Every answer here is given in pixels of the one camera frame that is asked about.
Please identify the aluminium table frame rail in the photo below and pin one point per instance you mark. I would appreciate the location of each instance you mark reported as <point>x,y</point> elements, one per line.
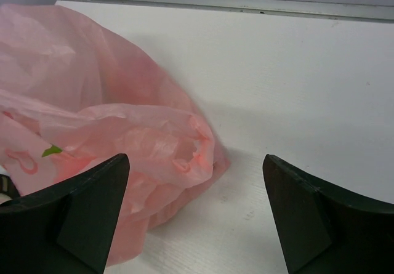
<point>343,11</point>

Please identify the black rimmed ceramic plate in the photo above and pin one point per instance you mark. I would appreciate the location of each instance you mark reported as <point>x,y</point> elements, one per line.
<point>8,190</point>

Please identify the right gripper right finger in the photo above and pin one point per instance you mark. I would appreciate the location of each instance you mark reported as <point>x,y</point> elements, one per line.
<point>324,228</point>

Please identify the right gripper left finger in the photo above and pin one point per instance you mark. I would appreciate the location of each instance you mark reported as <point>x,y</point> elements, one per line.
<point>67,227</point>

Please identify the pink plastic bag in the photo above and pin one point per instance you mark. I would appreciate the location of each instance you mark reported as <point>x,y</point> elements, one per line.
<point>74,94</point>

